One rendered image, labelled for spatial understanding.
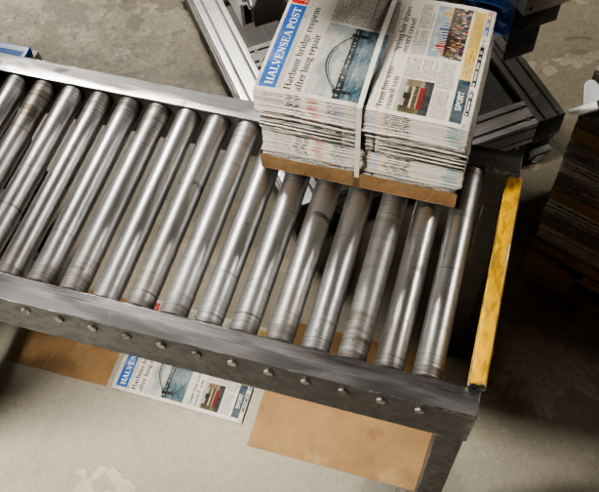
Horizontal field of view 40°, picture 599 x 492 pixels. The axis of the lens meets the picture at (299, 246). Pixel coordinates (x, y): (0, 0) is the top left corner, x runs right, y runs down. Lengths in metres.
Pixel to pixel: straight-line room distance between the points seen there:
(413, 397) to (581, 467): 0.95
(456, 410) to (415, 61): 0.59
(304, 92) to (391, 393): 0.52
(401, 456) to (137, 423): 0.70
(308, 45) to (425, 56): 0.20
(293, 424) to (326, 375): 0.83
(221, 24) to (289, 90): 1.32
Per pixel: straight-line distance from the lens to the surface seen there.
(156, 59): 2.96
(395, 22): 1.52
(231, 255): 1.49
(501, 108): 2.49
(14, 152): 1.75
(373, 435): 2.18
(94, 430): 2.27
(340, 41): 1.48
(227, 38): 2.66
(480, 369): 1.38
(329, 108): 1.40
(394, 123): 1.38
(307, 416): 2.20
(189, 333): 1.42
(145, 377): 2.29
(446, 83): 1.42
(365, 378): 1.37
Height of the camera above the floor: 2.07
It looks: 58 degrees down
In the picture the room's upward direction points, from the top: 4 degrees counter-clockwise
